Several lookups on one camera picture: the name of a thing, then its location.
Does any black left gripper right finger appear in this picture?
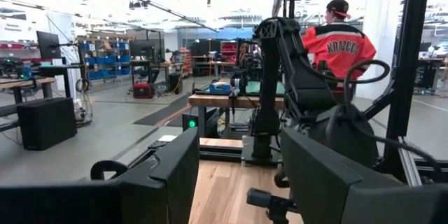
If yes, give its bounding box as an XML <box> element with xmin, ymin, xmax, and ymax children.
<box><xmin>279</xmin><ymin>125</ymin><xmax>448</xmax><ymax>224</ymax></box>

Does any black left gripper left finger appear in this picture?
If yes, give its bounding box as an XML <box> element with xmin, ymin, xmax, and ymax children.
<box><xmin>0</xmin><ymin>127</ymin><xmax>200</xmax><ymax>224</ymax></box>

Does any black floor mat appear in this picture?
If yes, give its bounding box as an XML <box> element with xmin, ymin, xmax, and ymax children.
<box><xmin>132</xmin><ymin>92</ymin><xmax>193</xmax><ymax>127</ymax></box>

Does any black box with green light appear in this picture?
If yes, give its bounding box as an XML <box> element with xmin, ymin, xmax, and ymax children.
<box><xmin>181</xmin><ymin>108</ymin><xmax>218</xmax><ymax>138</ymax></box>

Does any wooden workbench with black legs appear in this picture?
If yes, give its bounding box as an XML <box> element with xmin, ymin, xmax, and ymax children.
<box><xmin>188</xmin><ymin>93</ymin><xmax>286</xmax><ymax>139</ymax></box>

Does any teal mat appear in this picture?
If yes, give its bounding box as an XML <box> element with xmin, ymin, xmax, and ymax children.
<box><xmin>244</xmin><ymin>80</ymin><xmax>286</xmax><ymax>96</ymax></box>

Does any blue device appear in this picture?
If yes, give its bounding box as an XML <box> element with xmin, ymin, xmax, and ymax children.
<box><xmin>209</xmin><ymin>80</ymin><xmax>232</xmax><ymax>95</ymax></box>

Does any black box cabinet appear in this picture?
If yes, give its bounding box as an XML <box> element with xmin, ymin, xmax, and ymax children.
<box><xmin>16</xmin><ymin>97</ymin><xmax>78</xmax><ymax>152</ymax></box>

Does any shelf with blue bins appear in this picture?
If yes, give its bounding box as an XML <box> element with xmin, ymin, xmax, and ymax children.
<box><xmin>78</xmin><ymin>40</ymin><xmax>131</xmax><ymax>81</ymax></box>

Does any red parts shelf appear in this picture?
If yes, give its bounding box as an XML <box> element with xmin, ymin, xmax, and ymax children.
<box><xmin>220</xmin><ymin>40</ymin><xmax>239</xmax><ymax>64</ymax></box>

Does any black computer monitor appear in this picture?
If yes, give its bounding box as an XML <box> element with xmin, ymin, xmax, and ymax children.
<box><xmin>129</xmin><ymin>39</ymin><xmax>157</xmax><ymax>60</ymax></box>
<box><xmin>36</xmin><ymin>30</ymin><xmax>62</xmax><ymax>60</ymax></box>

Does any person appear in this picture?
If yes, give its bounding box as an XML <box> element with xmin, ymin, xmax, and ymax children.
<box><xmin>300</xmin><ymin>0</ymin><xmax>377</xmax><ymax>94</ymax></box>

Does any silver aluminium rail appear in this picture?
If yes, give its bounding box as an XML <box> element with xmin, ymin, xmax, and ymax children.
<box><xmin>398</xmin><ymin>136</ymin><xmax>424</xmax><ymax>187</ymax></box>

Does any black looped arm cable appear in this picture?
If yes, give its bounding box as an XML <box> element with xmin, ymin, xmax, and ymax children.
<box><xmin>342</xmin><ymin>59</ymin><xmax>442</xmax><ymax>183</ymax></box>

